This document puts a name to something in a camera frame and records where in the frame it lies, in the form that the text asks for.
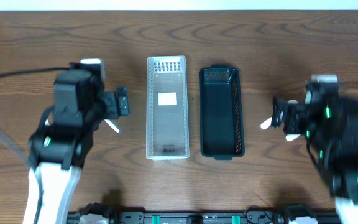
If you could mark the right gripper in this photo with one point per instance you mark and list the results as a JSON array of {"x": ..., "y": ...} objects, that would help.
[{"x": 296, "y": 111}]

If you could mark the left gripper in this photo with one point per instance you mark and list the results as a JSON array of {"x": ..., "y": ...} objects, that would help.
[{"x": 107, "y": 99}]

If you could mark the white spoon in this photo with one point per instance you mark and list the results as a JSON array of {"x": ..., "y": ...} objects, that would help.
[
  {"x": 267, "y": 123},
  {"x": 112, "y": 125}
]

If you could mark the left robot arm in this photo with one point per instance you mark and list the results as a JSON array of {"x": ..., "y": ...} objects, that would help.
[{"x": 64, "y": 137}]

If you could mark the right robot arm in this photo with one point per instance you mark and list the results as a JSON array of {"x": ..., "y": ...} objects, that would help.
[{"x": 329, "y": 123}]

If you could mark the white fork lying diagonal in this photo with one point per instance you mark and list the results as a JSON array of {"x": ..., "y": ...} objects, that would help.
[{"x": 291, "y": 137}]

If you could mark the clear plastic perforated basket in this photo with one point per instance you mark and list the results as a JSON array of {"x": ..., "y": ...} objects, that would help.
[{"x": 167, "y": 123}]

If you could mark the black plastic perforated basket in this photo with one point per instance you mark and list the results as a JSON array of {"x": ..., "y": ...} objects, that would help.
[{"x": 221, "y": 121}]

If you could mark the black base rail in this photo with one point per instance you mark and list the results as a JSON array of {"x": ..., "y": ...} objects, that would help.
[{"x": 299, "y": 213}]

